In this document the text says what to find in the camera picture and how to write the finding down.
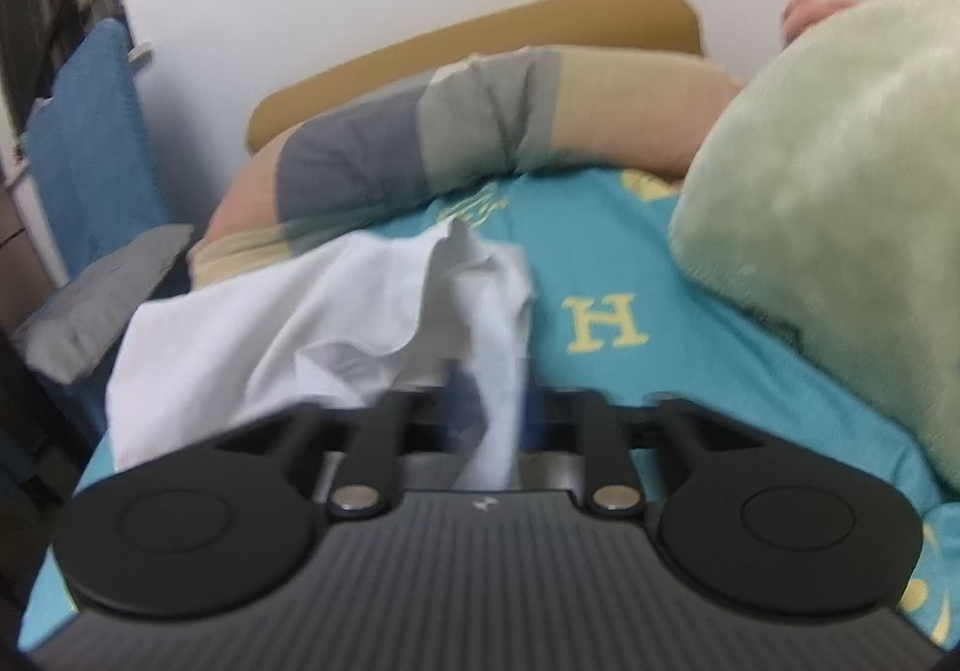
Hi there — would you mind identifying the white cloth garment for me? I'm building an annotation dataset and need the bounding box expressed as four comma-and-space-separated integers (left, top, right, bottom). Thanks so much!
106, 219, 535, 489

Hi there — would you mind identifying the teal bed sheet yellow print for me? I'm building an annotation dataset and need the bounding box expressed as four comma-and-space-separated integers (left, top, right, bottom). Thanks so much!
17, 166, 955, 650

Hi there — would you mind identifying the striped grey beige pillow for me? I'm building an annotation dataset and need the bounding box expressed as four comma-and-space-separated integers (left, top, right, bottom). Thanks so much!
189, 46, 742, 288

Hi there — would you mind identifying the light green fleece blanket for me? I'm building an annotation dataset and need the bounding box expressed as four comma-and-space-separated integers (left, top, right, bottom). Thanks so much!
670, 0, 958, 481

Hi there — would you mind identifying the grey cushion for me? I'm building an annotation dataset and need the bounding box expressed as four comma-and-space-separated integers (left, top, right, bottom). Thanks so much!
13, 224, 194, 385

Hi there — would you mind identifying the mustard yellow headboard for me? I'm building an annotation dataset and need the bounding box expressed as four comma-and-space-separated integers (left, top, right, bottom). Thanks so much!
245, 0, 704, 155

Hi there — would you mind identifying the blue fabric on chair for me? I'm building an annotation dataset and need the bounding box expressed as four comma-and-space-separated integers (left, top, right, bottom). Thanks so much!
23, 20, 172, 278

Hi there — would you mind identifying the pink fluffy blanket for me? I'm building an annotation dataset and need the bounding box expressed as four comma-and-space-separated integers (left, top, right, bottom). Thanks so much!
781, 0, 856, 46

